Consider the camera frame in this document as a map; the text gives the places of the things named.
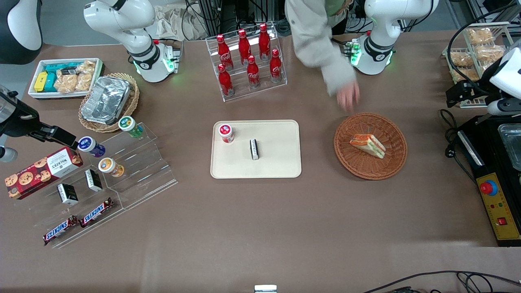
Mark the red cola bottle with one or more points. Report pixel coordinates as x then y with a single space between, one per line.
225 55
225 83
253 75
264 42
244 48
276 70

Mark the steel pan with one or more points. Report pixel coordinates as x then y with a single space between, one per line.
512 142

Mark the bare person hand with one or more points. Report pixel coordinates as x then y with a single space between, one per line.
349 97

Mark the red Walkers cookie box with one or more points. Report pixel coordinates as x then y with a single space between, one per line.
40 173

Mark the green lid cup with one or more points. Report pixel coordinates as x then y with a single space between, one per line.
129 125

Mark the aluminium foil tray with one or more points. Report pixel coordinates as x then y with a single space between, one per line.
106 99

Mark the clear acrylic stepped display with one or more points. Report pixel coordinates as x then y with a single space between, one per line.
142 171

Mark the white plastic bin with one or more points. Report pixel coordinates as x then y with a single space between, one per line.
36 95

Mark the yellow small box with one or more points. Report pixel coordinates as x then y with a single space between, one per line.
40 82

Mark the short teal box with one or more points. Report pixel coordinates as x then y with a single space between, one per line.
51 82

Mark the triangle sandwich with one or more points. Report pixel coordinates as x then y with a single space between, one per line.
368 145

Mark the Snickers chocolate bar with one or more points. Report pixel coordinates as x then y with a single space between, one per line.
97 212
60 230

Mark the orange cup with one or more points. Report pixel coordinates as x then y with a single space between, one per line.
110 167

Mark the aluminium frame rack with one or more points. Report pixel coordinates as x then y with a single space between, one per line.
488 10

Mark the small silver white device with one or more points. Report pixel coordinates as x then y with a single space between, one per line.
265 289

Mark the beige plastic tray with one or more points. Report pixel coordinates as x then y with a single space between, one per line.
276 162

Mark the crumpled beige paper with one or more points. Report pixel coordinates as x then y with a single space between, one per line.
175 22

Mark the brown round wicker basket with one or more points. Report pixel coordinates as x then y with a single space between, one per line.
370 169

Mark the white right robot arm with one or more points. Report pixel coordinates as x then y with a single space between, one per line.
122 20

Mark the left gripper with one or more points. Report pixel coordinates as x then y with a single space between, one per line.
475 92

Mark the light oval wicker basket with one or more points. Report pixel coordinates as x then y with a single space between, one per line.
132 99

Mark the purple cup blue lid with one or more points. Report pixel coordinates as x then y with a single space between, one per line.
90 146

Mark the grey sleeved person forearm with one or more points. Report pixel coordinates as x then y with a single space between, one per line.
313 36

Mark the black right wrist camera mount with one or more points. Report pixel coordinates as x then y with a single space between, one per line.
18 120

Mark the grey-white right gripper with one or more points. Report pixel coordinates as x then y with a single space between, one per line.
20 120

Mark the clear acrylic bottle rack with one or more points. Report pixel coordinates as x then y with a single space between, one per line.
281 83

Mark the long teal box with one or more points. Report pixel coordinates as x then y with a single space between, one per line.
57 67

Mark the bagged bread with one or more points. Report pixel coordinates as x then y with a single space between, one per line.
460 59
479 35
488 53
464 74

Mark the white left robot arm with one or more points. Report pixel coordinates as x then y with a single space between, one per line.
376 40

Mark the small black box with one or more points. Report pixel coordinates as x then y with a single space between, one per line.
67 194
93 180
254 149

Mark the person torso clothing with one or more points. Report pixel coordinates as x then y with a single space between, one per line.
340 6

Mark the red emergency stop button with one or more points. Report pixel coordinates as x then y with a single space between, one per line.
488 187

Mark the black control box yellow panel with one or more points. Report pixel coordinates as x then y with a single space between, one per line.
488 162

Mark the clear bag of snacks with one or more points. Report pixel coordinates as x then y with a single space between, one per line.
66 83
85 77

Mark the red lid white cup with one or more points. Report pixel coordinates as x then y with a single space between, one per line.
226 132

